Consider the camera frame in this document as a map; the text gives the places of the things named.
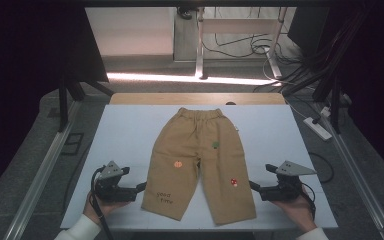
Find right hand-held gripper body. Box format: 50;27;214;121
259;160;318;203

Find white metal desk frame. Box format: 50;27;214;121
194;7;289;80

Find hand-held gripper black cable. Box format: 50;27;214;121
89;166;115;240
300;181;317;221

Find right hand-held gripper black cable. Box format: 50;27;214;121
300;181;317;221

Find left hand-held gripper black cable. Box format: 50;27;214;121
89;166;115;240

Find black rectangular floor frame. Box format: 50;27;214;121
61;132;85;156

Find black metal stand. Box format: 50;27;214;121
58;66;115;133

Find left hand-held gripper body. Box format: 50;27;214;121
91;160;138;203

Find tangled black floor cables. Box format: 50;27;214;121
201;32;283;60

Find dark curtain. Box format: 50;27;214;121
326;0;384;188
0;0;110;204

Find looped black floor cable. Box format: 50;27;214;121
308;151;335;184

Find white cabinet panel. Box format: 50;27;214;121
84;7;176;58

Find tan children's pants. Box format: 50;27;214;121
141;106;258;226

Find black shoe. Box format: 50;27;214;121
176;7;194;20

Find person's left hand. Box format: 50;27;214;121
82;191;131;226

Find aluminium rail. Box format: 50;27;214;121
319;108;384;240
3;99;83;240

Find black box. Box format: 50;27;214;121
286;7;332;58

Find long white power strip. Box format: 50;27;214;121
303;116;334;141

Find thick bundle of black cables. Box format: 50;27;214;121
253;8;376;98

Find person's right hand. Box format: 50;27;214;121
271;185;318;233

